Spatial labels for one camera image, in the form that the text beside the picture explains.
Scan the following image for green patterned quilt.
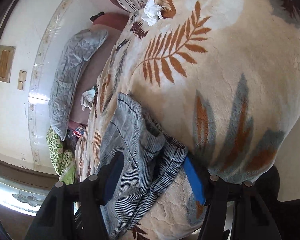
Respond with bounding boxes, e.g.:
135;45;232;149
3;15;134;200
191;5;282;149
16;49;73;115
46;127;76;185

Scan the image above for grey quilted pillow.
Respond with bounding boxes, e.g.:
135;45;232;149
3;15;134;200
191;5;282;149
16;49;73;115
48;29;108;140

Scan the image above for grey denim pants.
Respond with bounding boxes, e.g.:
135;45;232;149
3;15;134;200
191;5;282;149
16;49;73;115
73;92;190;240

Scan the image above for black pen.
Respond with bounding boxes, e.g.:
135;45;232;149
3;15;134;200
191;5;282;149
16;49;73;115
115;39;129;51

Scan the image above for stained glass window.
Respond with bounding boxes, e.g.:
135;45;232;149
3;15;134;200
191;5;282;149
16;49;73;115
0;177;50;217

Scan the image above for white glove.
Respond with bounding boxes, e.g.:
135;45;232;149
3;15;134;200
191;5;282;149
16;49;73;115
80;88;96;111

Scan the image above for crumpled white tissue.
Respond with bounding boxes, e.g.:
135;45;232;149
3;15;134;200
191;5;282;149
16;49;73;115
141;0;165;27

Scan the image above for beige wall switches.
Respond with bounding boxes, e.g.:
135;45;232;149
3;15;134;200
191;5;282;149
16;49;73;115
17;70;27;90

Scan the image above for small colourful box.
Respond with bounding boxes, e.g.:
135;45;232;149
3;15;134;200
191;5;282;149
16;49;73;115
73;126;85;138

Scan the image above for beige leaf-pattern blanket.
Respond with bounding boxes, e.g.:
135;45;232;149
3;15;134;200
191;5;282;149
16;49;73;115
87;0;300;239

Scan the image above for pink sofa backrest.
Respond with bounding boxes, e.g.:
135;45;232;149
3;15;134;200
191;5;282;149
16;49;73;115
69;0;129;129

